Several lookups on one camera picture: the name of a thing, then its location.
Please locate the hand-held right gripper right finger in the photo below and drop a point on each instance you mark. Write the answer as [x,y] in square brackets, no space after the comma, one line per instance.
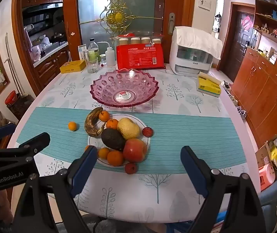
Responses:
[193,172]

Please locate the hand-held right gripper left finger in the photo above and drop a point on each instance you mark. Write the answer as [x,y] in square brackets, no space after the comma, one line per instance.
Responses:
[85,170]

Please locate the small orange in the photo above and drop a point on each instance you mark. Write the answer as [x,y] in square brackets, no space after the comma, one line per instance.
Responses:
[112,123]
[103,115]
[72,126]
[115,157]
[103,153]
[87,148]

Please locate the white round printed plate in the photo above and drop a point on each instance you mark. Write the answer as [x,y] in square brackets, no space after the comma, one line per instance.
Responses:
[94,142]

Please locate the dark green avocado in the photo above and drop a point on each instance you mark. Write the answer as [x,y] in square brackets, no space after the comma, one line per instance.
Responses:
[113,138]

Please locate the overripe brown banana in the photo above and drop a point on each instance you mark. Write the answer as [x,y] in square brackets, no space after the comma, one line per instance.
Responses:
[89,123]

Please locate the red apple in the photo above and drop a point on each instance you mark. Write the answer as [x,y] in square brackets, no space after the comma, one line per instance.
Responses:
[134,150]

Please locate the pink glass fruit bowl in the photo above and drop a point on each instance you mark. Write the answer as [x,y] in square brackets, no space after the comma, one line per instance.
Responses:
[104,87]

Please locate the dark jar with red lid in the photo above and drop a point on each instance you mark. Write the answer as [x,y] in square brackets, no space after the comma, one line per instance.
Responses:
[17,106]

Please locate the teal striped placemat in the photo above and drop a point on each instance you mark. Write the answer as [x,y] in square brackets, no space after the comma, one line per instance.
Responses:
[189,131]

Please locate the red strawberry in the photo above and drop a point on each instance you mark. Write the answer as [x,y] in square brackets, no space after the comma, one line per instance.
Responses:
[131,168]
[147,131]

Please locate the cardboard box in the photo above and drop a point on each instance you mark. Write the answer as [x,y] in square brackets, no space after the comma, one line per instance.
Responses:
[262,155]

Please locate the pink plastic container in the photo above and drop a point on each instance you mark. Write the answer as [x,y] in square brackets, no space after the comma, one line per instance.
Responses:
[267,177]

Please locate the wooden kitchen base cabinet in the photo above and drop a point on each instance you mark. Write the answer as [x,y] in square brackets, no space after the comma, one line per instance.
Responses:
[51,65]

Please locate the yellow flat box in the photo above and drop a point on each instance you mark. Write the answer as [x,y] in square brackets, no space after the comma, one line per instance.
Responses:
[72,66]

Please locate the row of shoes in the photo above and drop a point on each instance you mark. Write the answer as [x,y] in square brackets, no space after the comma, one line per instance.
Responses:
[235,102]

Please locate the blue grey chair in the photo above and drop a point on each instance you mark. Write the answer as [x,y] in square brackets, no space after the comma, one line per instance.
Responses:
[276,189]

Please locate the yellow tissue pack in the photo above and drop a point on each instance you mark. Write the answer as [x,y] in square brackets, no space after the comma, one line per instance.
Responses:
[208,86]

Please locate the white carton box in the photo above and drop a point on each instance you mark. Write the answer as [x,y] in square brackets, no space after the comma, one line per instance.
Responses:
[82,51]

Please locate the small glass jar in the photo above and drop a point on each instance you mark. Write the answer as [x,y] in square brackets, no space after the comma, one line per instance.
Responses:
[103,59]

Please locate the clear bottle with black cap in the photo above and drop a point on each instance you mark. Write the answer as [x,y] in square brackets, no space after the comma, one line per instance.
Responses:
[93,49]

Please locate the white countertop appliance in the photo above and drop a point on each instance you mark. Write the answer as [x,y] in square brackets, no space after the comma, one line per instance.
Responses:
[189,65]

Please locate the wooden shelf cabinet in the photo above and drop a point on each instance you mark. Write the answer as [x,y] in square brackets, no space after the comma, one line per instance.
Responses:
[262,89]

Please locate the white squeeze bottle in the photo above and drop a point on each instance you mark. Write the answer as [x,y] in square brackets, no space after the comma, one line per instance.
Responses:
[109,57]

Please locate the red flat package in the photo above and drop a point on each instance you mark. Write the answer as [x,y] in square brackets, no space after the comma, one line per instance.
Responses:
[140,57]

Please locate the dark wooden entrance door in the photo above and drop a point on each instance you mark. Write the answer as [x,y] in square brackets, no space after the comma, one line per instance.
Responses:
[235,48]

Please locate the beige jar with white lid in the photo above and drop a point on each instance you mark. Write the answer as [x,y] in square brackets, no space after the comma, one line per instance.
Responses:
[156,41]
[146,40]
[135,40]
[123,41]

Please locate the white cloth cover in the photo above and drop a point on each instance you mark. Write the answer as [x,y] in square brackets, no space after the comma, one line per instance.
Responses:
[196,37]

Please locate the frosted glass sliding door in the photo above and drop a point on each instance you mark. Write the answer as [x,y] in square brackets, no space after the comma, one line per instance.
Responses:
[89,9]

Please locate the gold door ornament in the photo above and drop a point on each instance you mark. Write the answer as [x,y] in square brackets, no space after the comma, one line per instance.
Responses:
[117,17]

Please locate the red door decoration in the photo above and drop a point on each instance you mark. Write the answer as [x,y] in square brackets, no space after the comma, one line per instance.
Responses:
[247,23]

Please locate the white wall pipe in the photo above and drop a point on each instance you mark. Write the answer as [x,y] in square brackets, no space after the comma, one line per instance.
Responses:
[9,60]

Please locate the white wall switch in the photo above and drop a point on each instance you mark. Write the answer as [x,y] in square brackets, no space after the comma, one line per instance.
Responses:
[205,4]

